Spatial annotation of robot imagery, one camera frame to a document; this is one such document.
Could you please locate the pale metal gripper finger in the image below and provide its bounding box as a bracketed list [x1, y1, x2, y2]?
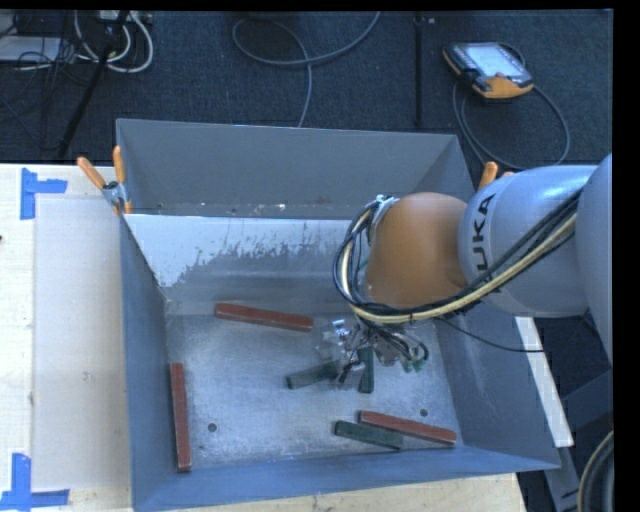
[335, 360, 367, 387]
[313, 318, 351, 362]

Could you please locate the dark green flat block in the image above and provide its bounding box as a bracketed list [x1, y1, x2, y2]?
[285, 359, 342, 391]
[333, 419, 406, 451]
[356, 345, 376, 395]

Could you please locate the red-brown flat block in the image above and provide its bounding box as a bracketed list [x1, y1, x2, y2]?
[168, 361, 194, 474]
[214, 302, 315, 334]
[357, 409, 459, 447]

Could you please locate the grey metal bin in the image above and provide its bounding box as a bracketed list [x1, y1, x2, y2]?
[114, 118, 562, 512]

